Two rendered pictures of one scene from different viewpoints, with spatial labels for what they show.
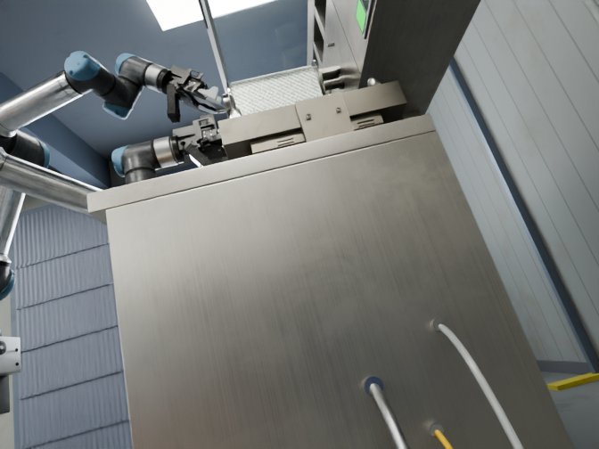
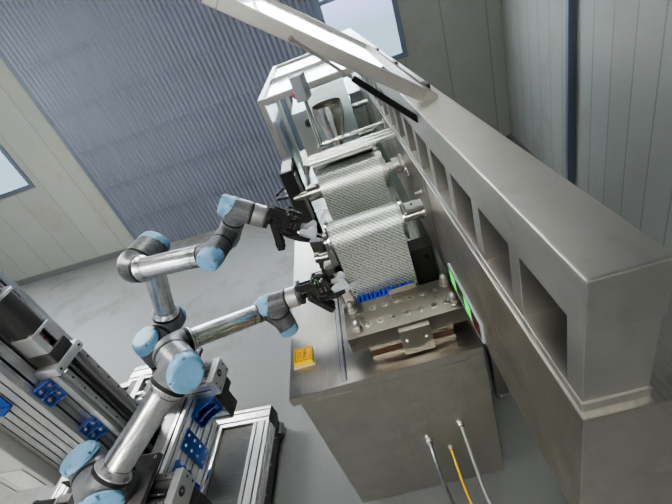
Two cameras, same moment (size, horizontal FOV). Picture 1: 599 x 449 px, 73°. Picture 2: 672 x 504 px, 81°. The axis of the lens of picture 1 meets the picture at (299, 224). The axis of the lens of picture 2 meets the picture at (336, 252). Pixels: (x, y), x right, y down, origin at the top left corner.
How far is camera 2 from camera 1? 1.44 m
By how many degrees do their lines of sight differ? 52
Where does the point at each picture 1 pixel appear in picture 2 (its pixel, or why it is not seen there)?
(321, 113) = (415, 337)
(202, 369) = (360, 443)
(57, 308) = (91, 112)
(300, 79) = (390, 235)
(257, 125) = (373, 340)
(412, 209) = (459, 389)
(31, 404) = (115, 192)
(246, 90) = (346, 248)
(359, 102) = (440, 321)
